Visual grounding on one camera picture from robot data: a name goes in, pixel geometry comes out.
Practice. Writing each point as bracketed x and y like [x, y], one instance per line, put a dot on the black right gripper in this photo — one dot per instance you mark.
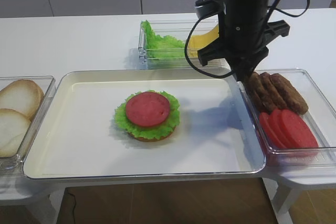
[241, 46]

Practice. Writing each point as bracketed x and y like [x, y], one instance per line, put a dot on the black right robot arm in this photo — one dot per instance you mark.
[244, 13]

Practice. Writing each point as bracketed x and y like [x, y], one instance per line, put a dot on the yellow cheese slices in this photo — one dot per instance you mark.
[198, 42]

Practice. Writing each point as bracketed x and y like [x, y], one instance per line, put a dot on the clear lettuce cheese container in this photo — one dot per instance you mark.
[178, 29]

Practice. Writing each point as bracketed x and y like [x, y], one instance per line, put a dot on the green lettuce leaves in container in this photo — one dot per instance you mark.
[161, 47]

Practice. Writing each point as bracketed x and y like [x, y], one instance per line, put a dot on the green lettuce on burger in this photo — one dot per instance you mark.
[163, 129]

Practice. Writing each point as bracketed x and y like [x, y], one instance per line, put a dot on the left brown meat patty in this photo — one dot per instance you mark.
[259, 94]

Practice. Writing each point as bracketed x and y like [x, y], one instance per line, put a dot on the brown meat patty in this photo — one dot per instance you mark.
[259, 94]
[293, 99]
[272, 91]

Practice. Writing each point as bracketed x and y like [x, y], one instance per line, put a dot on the middle brown meat patty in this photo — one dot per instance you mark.
[272, 91]

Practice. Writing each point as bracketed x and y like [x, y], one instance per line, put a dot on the middle tomato slice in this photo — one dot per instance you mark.
[274, 122]

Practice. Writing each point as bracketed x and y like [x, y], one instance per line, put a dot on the right brown meat patty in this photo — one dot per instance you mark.
[293, 99]

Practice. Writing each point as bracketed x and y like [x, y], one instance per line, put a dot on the left tomato slice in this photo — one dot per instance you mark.
[274, 140]

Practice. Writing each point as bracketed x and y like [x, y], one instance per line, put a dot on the clear meat tomato container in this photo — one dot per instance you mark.
[320, 118]

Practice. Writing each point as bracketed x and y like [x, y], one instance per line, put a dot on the right tomato slice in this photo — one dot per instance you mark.
[297, 130]

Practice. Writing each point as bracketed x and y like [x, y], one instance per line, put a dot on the red tomato slice on burger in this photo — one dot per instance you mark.
[147, 109]

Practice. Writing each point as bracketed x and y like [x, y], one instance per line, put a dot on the bottom burger bun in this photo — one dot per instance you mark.
[154, 139]

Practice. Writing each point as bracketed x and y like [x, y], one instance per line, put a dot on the large cream tray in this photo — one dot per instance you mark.
[78, 137]

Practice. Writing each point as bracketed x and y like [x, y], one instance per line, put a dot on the white table leg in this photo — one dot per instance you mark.
[282, 197]

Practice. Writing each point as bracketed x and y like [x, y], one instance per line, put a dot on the rear bun half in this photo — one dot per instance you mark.
[23, 96]

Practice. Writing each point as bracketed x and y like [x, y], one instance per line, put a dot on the bun half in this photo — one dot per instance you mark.
[23, 96]
[14, 126]

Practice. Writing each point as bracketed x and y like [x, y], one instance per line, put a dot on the clear bun container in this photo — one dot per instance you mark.
[47, 84]

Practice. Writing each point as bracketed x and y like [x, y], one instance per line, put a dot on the front bun half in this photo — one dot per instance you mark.
[14, 126]

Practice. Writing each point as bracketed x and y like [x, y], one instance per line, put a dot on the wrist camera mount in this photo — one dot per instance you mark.
[208, 8]

